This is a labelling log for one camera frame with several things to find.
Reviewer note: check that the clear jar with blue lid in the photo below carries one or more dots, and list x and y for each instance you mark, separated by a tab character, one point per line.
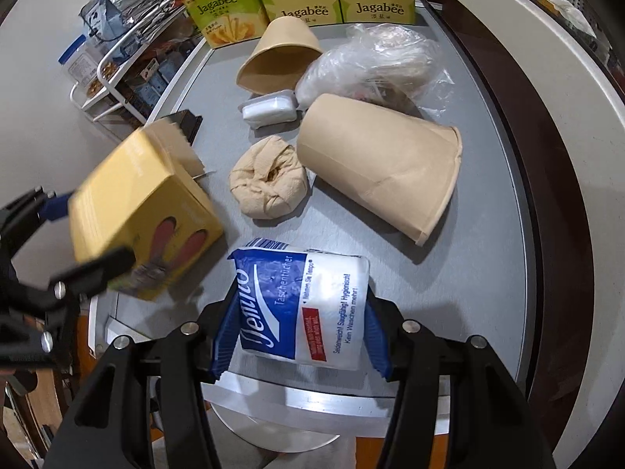
78	58

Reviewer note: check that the green snack box with fries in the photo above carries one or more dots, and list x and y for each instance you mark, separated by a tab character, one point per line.
219	14

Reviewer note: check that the blue and white tissue pack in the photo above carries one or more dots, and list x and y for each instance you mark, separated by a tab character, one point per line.
302	312

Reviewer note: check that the white metal storage rack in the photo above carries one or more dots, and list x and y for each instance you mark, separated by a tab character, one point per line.
117	46

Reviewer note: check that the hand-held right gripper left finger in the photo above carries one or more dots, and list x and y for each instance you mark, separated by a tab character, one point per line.
222	347

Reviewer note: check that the black ribbed plastic piece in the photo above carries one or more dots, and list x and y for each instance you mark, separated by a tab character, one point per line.
188	124

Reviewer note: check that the large brown paper cup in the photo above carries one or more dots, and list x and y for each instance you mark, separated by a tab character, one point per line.
371	156

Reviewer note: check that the small brown paper cup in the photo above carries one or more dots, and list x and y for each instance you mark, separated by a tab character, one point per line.
283	53

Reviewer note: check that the yellow cardboard box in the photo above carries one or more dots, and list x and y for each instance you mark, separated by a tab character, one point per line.
136	205

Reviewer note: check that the white cloth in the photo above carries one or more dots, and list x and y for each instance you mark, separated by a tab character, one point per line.
569	7

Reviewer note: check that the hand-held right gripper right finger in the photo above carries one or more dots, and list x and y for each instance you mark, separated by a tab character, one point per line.
378	347

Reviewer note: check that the clear plastic bag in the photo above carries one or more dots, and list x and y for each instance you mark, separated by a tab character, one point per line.
371	58

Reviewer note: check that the white kitchen counter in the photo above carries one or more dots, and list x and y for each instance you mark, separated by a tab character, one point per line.
537	83

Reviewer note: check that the blue snack bag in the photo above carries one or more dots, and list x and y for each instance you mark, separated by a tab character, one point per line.
100	14

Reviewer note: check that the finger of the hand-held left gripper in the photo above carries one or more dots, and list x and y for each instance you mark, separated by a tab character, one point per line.
54	206
97	268

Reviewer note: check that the tray of cookies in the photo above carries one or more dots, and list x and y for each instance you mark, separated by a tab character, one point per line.
103	71

